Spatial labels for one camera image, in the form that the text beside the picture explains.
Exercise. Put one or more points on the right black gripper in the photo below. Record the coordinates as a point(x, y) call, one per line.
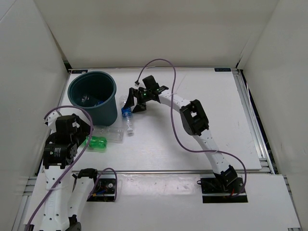
point(139, 107)

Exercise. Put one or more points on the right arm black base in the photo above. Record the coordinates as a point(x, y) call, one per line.
point(213, 192)

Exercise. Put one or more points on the green plastic soda bottle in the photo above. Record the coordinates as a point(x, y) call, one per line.
point(96, 143)

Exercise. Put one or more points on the clear crushed plastic bottle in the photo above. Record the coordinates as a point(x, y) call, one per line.
point(112, 134)

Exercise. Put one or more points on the dark teal plastic bin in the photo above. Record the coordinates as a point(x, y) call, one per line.
point(94, 86)

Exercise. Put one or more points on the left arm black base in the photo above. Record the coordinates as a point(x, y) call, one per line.
point(105, 190)

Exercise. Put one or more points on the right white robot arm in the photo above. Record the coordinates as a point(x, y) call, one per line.
point(194, 121)

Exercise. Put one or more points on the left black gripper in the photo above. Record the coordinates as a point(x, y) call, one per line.
point(83, 129)

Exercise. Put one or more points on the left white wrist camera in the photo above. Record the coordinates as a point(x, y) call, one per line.
point(51, 118)

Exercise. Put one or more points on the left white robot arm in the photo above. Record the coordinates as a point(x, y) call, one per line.
point(67, 192)

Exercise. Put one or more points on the tall blue-label water bottle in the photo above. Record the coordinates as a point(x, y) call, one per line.
point(127, 116)

